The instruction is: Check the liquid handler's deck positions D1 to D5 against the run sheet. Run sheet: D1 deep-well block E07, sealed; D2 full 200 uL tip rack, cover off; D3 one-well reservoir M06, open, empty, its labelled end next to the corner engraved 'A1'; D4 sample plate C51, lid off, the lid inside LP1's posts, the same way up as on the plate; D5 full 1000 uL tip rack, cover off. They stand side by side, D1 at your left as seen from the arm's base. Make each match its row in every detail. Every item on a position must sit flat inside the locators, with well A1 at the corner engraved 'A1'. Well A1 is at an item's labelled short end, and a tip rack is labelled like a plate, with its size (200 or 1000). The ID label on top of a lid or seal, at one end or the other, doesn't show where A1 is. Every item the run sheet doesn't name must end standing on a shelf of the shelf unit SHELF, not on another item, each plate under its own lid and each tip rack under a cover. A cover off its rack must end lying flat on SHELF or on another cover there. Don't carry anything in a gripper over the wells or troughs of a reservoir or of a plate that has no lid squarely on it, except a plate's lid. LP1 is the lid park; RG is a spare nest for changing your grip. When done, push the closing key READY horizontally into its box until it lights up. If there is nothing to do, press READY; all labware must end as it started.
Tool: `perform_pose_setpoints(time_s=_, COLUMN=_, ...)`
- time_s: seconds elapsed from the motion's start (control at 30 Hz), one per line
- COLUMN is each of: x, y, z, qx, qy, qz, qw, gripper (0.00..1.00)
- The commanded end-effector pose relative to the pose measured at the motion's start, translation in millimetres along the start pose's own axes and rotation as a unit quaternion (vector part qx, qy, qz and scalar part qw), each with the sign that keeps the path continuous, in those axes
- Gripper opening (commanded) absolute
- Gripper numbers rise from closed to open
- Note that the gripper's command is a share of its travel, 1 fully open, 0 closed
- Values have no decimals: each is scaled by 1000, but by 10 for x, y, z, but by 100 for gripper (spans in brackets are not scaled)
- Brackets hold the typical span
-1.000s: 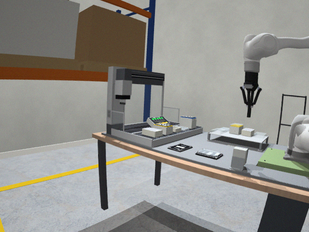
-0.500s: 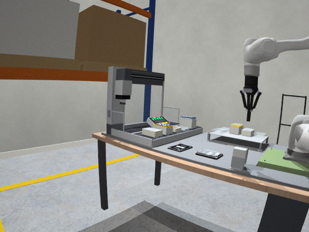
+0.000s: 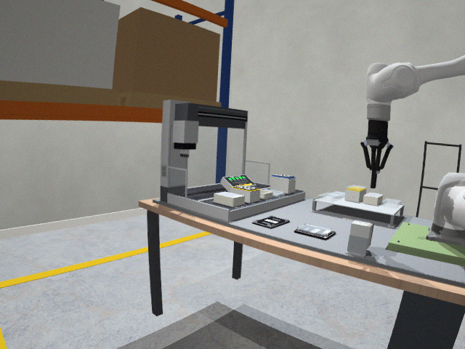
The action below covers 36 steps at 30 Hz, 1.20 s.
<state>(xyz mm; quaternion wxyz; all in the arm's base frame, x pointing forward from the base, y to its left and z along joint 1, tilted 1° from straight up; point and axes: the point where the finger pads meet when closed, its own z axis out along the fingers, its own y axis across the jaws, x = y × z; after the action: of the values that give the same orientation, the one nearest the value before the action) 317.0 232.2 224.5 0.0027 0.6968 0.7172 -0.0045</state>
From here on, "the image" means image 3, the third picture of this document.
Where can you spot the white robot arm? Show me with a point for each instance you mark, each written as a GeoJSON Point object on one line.
{"type": "Point", "coordinates": [385, 83]}

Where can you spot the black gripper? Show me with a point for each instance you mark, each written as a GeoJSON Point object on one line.
{"type": "Point", "coordinates": [380, 128]}

